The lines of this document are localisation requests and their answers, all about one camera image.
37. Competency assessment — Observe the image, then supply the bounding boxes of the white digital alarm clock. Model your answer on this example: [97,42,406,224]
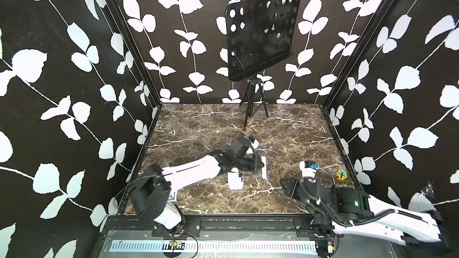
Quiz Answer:
[227,169,244,191]

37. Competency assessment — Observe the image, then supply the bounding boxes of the white battery cover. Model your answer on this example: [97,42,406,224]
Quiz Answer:
[261,156,268,180]

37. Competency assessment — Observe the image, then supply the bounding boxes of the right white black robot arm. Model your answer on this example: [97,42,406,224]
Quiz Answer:
[280,177,452,250]

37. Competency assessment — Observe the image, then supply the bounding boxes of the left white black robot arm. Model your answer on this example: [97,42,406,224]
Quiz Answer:
[129,136,266,234]

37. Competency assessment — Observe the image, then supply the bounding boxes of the small yellow cap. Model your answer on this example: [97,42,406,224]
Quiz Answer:
[336,169,348,181]

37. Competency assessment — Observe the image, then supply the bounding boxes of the blue playing card deck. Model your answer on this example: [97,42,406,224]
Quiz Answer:
[168,192,177,202]

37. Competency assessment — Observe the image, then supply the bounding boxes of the black perforated music stand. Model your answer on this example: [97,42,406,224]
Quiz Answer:
[225,0,301,119]

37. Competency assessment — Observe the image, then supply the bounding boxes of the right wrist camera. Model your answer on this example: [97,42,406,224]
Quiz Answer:
[300,161,319,178]

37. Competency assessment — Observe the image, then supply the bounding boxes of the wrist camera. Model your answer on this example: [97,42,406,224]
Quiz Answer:
[247,136,259,149]
[300,161,319,178]

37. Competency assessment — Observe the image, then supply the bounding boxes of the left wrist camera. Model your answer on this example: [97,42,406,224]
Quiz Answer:
[247,136,259,149]

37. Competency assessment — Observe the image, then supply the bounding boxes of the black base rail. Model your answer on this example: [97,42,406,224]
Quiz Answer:
[107,214,392,239]

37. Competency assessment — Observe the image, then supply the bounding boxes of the white slotted cable duct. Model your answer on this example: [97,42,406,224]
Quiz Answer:
[108,240,317,255]

